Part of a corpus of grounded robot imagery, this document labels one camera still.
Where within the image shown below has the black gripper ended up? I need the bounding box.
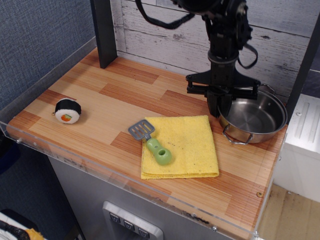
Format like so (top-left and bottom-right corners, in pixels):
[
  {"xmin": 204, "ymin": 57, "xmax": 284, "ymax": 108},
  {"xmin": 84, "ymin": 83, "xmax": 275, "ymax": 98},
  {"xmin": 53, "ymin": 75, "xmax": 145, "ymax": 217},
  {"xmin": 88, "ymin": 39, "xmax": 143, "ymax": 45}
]
[{"xmin": 186, "ymin": 57, "xmax": 261, "ymax": 118}]

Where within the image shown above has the stainless steel pot bowl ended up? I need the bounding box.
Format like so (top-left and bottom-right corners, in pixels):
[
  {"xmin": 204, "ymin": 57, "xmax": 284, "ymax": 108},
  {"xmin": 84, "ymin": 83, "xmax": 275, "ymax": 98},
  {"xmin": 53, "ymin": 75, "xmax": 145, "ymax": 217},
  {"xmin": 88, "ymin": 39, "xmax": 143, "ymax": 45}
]
[{"xmin": 218, "ymin": 84, "xmax": 288, "ymax": 145}]

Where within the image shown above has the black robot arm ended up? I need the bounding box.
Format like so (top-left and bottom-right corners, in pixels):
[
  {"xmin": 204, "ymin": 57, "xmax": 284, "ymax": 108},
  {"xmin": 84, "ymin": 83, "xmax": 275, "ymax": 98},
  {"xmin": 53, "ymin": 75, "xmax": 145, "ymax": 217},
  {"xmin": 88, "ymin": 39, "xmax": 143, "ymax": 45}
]
[{"xmin": 173, "ymin": 0, "xmax": 261, "ymax": 118}]

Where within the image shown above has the yellow folded cloth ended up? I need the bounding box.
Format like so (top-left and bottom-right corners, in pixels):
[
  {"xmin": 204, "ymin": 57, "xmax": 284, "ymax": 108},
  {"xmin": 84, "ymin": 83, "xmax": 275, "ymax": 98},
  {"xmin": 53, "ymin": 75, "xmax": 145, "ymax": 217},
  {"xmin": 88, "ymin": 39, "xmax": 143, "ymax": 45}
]
[{"xmin": 140, "ymin": 115, "xmax": 219, "ymax": 180}]

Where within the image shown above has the green grey toy spatula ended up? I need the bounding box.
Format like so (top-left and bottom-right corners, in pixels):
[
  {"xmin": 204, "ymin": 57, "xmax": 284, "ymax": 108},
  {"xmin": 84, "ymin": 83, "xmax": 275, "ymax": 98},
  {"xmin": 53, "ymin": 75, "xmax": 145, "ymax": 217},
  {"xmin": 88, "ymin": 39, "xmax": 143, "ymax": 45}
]
[{"xmin": 128, "ymin": 119, "xmax": 172, "ymax": 166}]

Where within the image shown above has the white box at right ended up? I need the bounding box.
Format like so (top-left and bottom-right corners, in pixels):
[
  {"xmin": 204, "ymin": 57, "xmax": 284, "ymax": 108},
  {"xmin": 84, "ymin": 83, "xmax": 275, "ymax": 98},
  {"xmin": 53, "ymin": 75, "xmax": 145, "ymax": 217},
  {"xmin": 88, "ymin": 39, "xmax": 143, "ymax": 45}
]
[{"xmin": 273, "ymin": 94, "xmax": 320, "ymax": 202}]

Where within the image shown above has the clear acrylic table guard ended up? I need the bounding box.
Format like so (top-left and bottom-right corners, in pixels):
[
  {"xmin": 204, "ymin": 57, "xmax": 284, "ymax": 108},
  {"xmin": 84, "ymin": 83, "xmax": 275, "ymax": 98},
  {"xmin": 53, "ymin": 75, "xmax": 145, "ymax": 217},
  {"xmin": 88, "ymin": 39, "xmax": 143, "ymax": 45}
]
[{"xmin": 2, "ymin": 40, "xmax": 286, "ymax": 240}]

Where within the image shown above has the plush sushi roll toy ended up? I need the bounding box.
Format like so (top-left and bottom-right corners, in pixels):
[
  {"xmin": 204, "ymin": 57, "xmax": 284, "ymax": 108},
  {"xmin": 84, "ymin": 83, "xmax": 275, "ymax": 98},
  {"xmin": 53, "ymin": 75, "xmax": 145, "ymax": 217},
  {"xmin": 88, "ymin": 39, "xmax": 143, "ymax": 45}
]
[{"xmin": 53, "ymin": 98, "xmax": 82, "ymax": 124}]

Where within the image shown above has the silver cabinet button panel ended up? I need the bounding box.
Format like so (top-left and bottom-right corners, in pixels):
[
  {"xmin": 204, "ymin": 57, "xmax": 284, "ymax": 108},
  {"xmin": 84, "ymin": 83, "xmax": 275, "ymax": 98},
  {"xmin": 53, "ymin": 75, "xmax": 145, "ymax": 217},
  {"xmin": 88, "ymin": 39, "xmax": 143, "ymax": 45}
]
[{"xmin": 102, "ymin": 201, "xmax": 164, "ymax": 240}]

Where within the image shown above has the yellow object bottom left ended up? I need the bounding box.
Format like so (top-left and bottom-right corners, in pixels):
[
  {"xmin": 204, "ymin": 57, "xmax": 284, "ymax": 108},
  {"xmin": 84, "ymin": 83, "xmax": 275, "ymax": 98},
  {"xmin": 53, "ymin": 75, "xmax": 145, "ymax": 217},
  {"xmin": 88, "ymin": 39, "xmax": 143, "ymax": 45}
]
[{"xmin": 25, "ymin": 228, "xmax": 45, "ymax": 240}]

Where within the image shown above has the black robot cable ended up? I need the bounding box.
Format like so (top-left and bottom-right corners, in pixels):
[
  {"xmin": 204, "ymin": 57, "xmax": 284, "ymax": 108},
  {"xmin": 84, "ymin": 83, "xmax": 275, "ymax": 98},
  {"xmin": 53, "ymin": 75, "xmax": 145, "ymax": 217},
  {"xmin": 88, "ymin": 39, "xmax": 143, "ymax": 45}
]
[{"xmin": 134, "ymin": 0, "xmax": 259, "ymax": 70}]

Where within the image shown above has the dark right vertical post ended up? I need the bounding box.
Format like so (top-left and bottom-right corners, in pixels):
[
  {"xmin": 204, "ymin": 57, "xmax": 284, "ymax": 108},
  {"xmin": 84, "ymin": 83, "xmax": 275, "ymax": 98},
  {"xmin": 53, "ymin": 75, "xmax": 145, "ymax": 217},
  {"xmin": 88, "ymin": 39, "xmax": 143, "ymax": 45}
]
[{"xmin": 285, "ymin": 14, "xmax": 320, "ymax": 125}]

